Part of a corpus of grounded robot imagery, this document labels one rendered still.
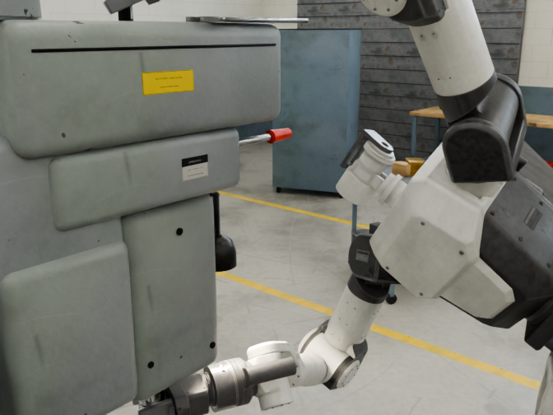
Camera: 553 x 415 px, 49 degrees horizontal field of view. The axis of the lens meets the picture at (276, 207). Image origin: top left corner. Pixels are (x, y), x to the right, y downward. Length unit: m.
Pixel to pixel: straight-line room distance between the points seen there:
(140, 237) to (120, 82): 0.23
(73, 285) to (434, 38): 0.59
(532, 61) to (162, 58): 7.83
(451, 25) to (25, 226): 0.61
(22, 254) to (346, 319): 0.79
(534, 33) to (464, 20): 7.64
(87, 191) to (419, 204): 0.53
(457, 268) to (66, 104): 0.67
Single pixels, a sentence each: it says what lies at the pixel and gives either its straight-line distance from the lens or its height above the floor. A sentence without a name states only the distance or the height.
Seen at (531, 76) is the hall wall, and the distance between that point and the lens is 8.55.
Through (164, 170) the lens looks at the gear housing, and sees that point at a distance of 0.89.
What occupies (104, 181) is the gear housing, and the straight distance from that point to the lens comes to 0.84.
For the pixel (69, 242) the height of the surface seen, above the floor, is 1.61.
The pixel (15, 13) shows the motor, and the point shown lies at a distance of 0.79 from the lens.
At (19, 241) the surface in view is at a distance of 0.80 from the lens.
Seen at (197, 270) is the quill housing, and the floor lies 1.50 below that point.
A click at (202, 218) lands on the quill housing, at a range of 0.99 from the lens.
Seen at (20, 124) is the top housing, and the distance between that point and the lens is 0.77.
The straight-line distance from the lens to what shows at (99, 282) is 0.87.
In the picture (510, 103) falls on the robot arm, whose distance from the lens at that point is 1.03.
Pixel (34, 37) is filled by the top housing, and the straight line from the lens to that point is 0.76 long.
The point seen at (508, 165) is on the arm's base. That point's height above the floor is 1.68.
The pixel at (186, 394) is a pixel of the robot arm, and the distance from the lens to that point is 1.15.
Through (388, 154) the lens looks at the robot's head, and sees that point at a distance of 1.14.
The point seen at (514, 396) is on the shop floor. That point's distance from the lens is 3.65.
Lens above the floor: 1.88
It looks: 16 degrees down
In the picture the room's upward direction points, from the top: straight up
